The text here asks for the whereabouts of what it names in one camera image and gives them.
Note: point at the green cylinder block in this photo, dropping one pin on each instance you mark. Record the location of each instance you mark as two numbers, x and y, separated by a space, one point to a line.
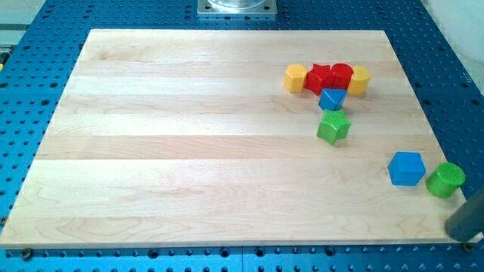
445 180

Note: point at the small blue cube block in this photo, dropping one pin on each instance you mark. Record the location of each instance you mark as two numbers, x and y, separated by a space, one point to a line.
332 99

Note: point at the yellow hexagon block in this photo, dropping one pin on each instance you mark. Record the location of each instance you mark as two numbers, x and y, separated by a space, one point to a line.
294 78

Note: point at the light wooden board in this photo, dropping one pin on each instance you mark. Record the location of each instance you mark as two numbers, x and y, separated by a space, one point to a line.
168 137

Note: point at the green star block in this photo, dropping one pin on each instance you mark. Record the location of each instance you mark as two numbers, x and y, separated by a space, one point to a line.
333 126

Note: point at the red star block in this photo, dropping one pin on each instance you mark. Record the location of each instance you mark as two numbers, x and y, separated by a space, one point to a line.
319 78

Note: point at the red cylinder block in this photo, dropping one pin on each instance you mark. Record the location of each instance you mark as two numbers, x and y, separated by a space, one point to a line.
342 75

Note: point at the yellow cylinder block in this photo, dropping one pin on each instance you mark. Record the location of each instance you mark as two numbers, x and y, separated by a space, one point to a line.
359 81

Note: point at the blue perforated metal table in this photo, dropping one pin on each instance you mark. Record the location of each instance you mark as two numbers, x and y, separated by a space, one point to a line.
41 63

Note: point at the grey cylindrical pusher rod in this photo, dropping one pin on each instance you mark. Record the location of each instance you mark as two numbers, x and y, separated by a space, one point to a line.
467 221

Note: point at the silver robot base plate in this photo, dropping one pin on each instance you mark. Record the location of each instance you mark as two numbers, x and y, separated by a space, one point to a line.
236 7

